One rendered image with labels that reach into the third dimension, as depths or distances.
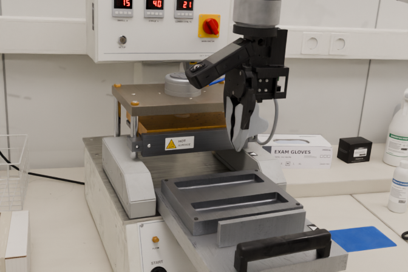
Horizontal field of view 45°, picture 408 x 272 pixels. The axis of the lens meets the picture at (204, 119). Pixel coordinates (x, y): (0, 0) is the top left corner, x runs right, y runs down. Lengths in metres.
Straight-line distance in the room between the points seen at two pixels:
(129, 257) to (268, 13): 0.48
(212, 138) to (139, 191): 0.20
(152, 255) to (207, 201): 0.16
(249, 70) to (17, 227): 0.59
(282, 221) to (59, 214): 0.69
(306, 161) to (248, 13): 0.86
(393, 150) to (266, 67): 0.95
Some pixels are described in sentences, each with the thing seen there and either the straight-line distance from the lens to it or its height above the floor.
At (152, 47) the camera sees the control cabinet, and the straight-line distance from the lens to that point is 1.15.
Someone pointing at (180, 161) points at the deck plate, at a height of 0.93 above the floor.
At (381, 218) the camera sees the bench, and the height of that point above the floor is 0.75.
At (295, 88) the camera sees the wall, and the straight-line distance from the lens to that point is 1.70.
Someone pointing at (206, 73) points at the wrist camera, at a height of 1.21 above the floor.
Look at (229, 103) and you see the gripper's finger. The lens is 0.83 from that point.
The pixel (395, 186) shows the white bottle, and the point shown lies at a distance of 1.46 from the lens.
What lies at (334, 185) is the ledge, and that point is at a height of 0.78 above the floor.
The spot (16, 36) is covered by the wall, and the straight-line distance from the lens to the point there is 1.47.
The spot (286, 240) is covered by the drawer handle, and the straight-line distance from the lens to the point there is 0.72.
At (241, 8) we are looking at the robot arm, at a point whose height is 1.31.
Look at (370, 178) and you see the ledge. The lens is 1.57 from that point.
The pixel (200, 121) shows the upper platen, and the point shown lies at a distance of 1.03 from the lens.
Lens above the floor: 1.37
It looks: 17 degrees down
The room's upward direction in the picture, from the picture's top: 4 degrees clockwise
